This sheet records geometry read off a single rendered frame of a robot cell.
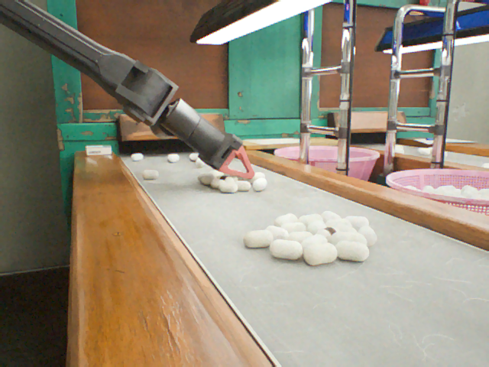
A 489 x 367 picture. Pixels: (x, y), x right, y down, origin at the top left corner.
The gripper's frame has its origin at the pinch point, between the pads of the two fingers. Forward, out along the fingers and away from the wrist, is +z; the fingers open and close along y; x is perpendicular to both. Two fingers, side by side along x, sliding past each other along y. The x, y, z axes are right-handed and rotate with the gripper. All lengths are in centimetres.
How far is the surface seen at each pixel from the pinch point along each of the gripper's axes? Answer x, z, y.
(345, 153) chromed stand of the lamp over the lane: -13.8, 10.4, -7.1
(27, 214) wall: 64, -20, 133
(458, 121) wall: -130, 162, 139
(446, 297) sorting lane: 3, -1, -50
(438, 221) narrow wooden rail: -6.1, 8.1, -36.6
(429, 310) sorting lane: 5, -3, -51
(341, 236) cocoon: 3.1, -3.9, -38.2
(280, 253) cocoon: 8.3, -8.7, -37.7
